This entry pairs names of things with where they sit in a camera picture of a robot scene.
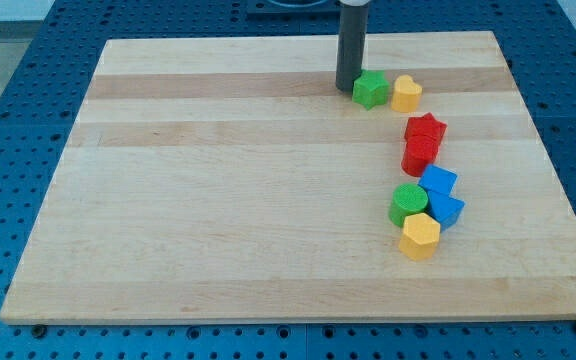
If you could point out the yellow heart block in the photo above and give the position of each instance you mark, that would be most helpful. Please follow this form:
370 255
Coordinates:
406 94

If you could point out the green star block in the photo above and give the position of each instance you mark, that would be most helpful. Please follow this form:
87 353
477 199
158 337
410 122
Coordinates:
370 89

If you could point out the red star block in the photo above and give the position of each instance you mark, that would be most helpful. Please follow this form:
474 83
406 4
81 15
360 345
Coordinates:
426 125

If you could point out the light wooden board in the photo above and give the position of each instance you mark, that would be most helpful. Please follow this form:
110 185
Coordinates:
227 180

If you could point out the green cylinder block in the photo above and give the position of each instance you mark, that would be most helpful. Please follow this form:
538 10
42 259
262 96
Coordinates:
407 199

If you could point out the yellow hexagon block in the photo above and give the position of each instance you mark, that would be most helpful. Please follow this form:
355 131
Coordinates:
420 236

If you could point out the blue cube block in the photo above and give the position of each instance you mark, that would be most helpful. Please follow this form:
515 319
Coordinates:
438 179

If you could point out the blue triangle block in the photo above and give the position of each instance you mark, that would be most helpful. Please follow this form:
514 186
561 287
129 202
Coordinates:
444 209

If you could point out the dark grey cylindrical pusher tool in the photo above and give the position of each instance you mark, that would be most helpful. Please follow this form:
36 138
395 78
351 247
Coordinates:
351 37

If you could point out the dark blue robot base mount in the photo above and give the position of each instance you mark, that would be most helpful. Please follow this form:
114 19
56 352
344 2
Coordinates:
256 9

